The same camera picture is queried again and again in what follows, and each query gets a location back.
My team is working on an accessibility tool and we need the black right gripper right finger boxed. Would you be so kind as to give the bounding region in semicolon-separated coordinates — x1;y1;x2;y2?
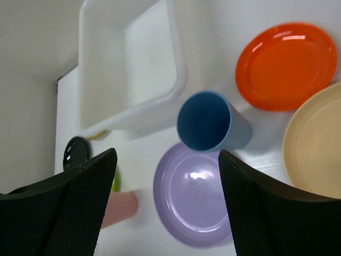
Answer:
218;150;340;255

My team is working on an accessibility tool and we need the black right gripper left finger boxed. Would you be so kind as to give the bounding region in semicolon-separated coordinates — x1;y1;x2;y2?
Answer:
1;148;117;255

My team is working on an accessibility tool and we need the pink plastic cup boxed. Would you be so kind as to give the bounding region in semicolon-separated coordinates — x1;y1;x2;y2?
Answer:
101;191;138;229

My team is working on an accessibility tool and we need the green plastic plate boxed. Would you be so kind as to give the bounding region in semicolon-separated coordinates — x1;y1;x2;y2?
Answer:
111;170;121;192

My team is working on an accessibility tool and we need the purple plastic plate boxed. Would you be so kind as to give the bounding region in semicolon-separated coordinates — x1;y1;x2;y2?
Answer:
153;143;232;249

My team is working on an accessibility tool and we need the translucent white plastic bin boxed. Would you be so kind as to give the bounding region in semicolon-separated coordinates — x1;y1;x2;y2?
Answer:
77;1;188;137

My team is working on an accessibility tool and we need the black round plate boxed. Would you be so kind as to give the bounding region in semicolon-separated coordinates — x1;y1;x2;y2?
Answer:
63;136;91;171

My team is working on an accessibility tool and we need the beige plastic plate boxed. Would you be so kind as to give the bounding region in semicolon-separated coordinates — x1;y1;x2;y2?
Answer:
282;82;340;199

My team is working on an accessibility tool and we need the round bamboo mat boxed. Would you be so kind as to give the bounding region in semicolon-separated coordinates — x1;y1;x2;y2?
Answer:
86;130;107;141

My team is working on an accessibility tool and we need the blue plastic cup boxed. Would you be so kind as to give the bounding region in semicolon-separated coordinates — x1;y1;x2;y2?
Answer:
176;91;253;152

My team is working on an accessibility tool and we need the orange plastic plate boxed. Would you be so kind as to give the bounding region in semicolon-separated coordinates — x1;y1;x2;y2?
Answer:
235;22;338;111

